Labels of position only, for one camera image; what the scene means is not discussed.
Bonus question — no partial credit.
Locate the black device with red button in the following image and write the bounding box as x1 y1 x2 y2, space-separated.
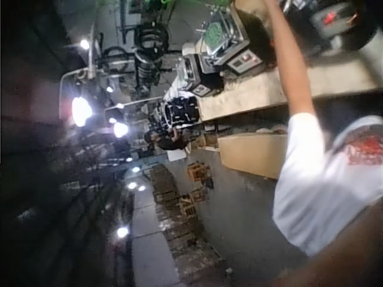
279 0 370 53

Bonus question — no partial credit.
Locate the tan cardboard box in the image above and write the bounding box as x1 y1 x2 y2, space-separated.
217 132 291 181

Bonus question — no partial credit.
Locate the row of stacked bricks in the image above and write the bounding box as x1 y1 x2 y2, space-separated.
148 163 222 279

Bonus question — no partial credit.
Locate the black machine with white marks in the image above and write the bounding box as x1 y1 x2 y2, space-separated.
154 94 202 133

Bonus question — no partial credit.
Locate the metal machine with green disc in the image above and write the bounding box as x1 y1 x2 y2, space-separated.
196 5 251 67

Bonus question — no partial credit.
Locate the large bright lamp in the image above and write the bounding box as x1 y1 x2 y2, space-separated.
71 94 94 127

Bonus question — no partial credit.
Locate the brown hollow brick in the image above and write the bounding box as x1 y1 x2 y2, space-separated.
186 162 211 184
178 193 199 217

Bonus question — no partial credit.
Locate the small bright lamp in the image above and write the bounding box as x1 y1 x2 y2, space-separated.
113 121 130 139

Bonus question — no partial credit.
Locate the black control box red display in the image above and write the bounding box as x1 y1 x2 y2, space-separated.
224 44 265 76

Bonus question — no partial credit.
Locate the long pale workbench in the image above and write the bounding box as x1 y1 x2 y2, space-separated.
197 44 383 124

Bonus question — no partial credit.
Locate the small black metal machine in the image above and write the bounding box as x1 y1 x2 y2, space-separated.
178 53 226 97

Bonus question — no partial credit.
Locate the white paper sheet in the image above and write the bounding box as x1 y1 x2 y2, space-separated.
166 148 187 163

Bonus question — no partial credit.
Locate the stack of black tyres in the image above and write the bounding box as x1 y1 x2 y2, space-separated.
131 22 172 92

